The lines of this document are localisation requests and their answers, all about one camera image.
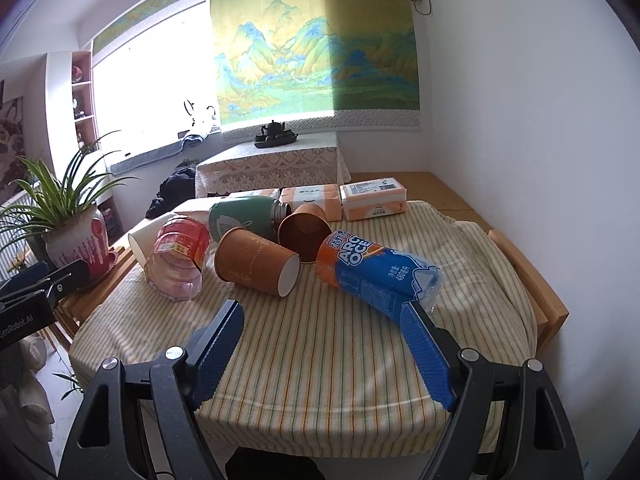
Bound green roman blind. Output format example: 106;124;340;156
92;0;208;61

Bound white paper cup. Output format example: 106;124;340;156
127;216;177;266

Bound potted spider plant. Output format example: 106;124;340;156
0;130;141;283

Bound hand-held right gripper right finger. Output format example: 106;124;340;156
400;301;586;480

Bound floral wall hanging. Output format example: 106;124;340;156
0;95;26;206

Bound blue orange plastic bottle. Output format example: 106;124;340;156
315;230;443;323

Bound lace covered cabinet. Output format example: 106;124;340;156
195;132;351;198

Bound dark tea tray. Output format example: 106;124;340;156
254;132;299;149

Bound black cloth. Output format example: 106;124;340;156
145;167;197;219

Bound brown paper cup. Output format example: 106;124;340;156
214;227;301;297
277;202;331;265

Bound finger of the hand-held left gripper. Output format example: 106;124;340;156
0;259;91;311

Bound striped tablecloth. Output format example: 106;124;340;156
67;200;538;446

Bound white pink bookshelf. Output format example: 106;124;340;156
45;50;126;241

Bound orange tissue pack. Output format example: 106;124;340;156
280;185;343;221
340;177;408;222

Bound white radiator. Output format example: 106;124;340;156
0;192;51;266

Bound green thermos bottle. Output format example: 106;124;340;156
207;197;293;243

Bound landscape print curtain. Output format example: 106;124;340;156
210;0;421;143

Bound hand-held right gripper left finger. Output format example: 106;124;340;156
59;300;246;480

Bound wooden table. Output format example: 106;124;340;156
52;172;571;356

